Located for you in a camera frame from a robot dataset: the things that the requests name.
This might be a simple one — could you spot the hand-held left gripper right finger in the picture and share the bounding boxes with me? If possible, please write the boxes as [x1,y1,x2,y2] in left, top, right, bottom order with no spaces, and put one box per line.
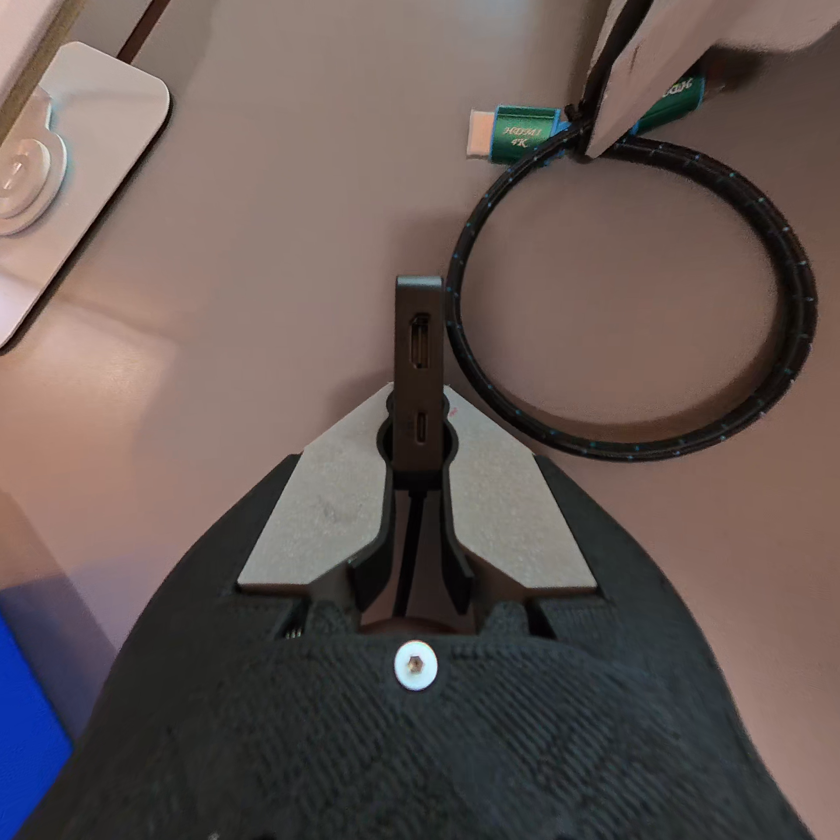
[438,385,598,616]

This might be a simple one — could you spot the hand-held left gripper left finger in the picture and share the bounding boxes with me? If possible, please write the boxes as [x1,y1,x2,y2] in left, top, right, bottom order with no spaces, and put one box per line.
[237,382,401,613]

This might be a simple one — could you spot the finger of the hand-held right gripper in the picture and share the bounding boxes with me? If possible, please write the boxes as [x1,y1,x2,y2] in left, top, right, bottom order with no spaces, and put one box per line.
[586,0,636,83]
[571,0,840,160]

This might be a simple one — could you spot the black hub with thin cable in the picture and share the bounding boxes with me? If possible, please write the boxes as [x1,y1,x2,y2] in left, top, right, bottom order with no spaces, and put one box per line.
[392,276,445,619]

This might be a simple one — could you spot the black braided cable green plugs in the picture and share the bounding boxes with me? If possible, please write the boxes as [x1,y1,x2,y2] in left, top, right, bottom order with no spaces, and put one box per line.
[446,73,819,463]

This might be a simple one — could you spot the blue plastic bin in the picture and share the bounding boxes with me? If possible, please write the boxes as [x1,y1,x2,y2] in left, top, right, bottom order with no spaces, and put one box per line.
[0,609,74,836]

